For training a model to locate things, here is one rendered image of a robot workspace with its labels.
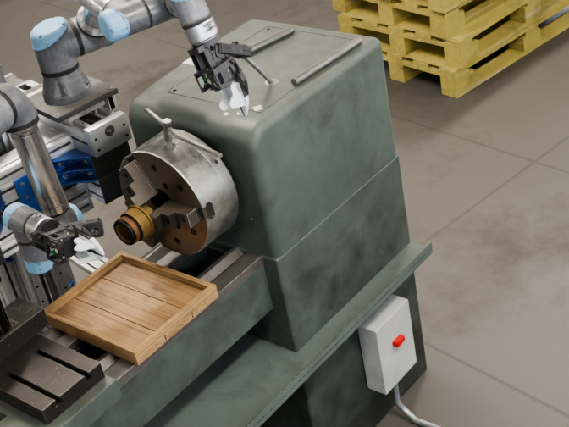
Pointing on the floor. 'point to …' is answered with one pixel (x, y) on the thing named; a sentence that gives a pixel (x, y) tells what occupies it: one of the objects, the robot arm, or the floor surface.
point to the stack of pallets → (452, 35)
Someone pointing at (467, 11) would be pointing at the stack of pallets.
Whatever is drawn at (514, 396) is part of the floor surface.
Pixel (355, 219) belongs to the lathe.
